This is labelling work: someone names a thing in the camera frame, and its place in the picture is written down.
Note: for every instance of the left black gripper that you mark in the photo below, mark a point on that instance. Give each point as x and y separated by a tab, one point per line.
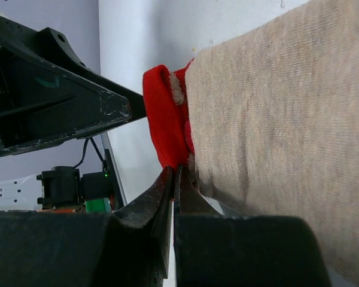
44	105

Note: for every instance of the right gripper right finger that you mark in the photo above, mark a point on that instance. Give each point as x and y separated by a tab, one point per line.
187	199

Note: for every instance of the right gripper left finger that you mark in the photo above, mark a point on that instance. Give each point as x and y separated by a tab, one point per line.
144	230

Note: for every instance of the beige reindeer sock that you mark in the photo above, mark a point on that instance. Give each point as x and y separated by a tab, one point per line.
268	123

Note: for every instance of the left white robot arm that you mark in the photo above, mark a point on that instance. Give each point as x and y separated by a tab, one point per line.
22	193

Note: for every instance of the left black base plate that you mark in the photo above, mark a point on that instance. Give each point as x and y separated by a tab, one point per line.
64	187

